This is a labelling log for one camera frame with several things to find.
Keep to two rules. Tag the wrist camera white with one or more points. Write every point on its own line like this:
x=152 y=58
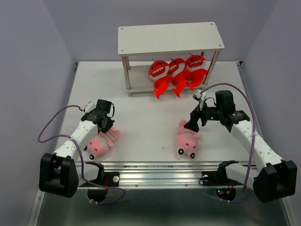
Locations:
x=88 y=108
x=200 y=96

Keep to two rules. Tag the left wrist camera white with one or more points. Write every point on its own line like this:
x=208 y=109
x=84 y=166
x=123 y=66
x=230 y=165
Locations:
x=88 y=108

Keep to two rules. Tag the red plush purple horn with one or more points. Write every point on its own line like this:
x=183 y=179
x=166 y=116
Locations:
x=159 y=73

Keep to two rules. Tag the aluminium rail frame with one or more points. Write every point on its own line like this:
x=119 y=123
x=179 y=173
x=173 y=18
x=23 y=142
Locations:
x=160 y=187

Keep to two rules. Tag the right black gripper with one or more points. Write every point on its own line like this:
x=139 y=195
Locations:
x=195 y=115

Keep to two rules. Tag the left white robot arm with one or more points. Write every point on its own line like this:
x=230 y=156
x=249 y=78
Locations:
x=58 y=173

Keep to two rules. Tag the white two-tier shelf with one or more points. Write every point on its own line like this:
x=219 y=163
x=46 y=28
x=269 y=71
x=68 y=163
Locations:
x=163 y=40

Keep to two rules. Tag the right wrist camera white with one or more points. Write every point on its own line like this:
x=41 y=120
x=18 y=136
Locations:
x=200 y=96

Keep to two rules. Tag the pink striped plush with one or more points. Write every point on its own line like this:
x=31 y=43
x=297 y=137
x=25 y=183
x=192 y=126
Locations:
x=100 y=145
x=187 y=140

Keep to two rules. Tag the red shark plush white belly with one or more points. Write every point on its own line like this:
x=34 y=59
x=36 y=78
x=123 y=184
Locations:
x=195 y=65

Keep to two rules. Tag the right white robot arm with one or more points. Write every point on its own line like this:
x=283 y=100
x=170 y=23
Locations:
x=274 y=177

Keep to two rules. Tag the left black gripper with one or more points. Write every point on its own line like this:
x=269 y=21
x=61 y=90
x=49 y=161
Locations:
x=108 y=125

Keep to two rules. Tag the red shark plush toy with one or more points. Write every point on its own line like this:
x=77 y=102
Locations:
x=179 y=73

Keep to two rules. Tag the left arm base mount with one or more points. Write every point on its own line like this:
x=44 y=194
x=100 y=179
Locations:
x=96 y=174

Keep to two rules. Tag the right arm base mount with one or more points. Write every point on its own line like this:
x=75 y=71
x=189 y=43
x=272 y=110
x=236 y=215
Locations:
x=225 y=190

